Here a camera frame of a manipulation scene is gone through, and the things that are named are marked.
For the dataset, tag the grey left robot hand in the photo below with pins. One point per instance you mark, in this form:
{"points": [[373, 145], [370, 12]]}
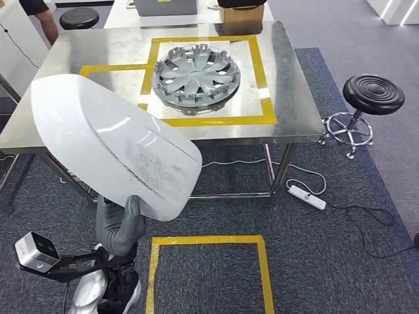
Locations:
{"points": [[112, 232]]}

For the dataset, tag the white plastic car part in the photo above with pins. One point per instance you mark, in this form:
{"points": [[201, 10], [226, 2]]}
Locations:
{"points": [[98, 138]]}

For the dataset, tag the steel workbench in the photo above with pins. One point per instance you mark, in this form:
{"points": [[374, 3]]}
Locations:
{"points": [[288, 86]]}

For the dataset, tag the yellow floor tape square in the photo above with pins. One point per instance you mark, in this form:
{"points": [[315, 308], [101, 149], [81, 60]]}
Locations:
{"points": [[209, 240]]}

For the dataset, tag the small yellow tape outline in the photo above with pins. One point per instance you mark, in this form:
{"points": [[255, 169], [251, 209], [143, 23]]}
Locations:
{"points": [[114, 68]]}

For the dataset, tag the grey wheel hubcap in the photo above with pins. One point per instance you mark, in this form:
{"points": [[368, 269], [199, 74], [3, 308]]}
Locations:
{"points": [[193, 80]]}

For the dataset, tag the white board panel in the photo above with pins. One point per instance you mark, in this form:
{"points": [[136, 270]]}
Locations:
{"points": [[20, 65]]}

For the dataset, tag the white table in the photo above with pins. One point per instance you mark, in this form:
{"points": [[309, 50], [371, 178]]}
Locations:
{"points": [[121, 19]]}

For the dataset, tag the black round stool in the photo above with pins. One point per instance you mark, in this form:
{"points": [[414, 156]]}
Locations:
{"points": [[373, 93], [78, 17]]}

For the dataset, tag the person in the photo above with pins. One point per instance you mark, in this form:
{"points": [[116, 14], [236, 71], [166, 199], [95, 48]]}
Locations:
{"points": [[47, 26]]}

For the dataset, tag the large yellow tape square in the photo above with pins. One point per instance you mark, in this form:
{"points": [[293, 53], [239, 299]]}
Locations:
{"points": [[266, 112]]}

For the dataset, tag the white power strip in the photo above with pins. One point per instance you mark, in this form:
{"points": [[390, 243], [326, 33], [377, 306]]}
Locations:
{"points": [[307, 198]]}

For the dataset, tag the cardboard box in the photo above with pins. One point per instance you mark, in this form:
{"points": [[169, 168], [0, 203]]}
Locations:
{"points": [[240, 15]]}

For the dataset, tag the white plinth with light strip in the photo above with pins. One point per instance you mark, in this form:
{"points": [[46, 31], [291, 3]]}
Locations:
{"points": [[389, 8]]}

